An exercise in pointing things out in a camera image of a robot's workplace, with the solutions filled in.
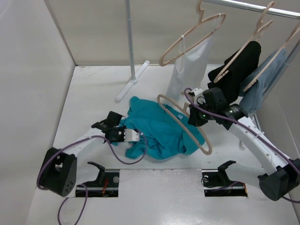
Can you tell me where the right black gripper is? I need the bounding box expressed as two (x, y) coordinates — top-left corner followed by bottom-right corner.
(187, 100), (216, 127)

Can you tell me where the teal t shirt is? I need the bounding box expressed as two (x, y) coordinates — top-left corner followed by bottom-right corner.
(120, 96), (199, 160)

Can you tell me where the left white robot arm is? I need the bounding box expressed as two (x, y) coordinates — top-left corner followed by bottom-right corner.
(37, 111), (139, 197)

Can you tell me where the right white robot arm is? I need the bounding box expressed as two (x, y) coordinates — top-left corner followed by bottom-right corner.
(183, 88), (300, 201)

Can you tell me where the wooden hanger with blue cloth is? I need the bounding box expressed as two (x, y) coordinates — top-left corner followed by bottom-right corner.
(243, 23), (300, 92)

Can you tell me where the wooden hanger with white cloth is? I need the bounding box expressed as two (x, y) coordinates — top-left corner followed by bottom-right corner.
(159, 0), (227, 67)

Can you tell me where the wooden hanger with black cloth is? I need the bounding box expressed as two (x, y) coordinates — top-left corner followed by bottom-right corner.
(213, 0), (275, 83)

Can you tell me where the black cloth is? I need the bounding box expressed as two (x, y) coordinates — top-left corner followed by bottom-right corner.
(208, 41), (261, 104)

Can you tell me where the light blue cloth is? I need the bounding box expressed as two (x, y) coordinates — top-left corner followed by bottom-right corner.
(239, 49), (287, 115)

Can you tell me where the white cloth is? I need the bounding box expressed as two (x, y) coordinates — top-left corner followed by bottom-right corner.
(165, 14), (213, 101)

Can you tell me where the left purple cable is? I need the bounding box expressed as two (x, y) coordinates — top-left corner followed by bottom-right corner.
(36, 132), (148, 225)

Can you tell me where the purple cable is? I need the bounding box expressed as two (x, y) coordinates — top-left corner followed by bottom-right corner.
(183, 88), (300, 203)
(36, 132), (148, 225)

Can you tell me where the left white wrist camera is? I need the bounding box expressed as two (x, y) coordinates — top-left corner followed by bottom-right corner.
(124, 128), (141, 142)

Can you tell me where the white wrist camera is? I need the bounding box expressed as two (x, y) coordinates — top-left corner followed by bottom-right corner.
(181, 88), (205, 105)
(124, 128), (141, 142)

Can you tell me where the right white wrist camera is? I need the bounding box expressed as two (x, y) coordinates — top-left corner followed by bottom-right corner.
(181, 88), (205, 105)

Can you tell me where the aluminium rail at right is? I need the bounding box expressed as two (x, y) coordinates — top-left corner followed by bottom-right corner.
(251, 114), (261, 131)

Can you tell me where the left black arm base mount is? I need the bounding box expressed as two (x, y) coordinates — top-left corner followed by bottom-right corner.
(75, 161), (120, 198)

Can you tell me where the white clothes rack frame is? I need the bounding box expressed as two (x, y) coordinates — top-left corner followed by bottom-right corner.
(115, 0), (300, 102)

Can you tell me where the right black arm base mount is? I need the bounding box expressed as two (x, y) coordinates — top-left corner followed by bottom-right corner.
(201, 160), (248, 197)

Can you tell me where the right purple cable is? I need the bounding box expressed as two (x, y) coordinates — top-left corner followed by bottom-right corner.
(183, 88), (300, 203)

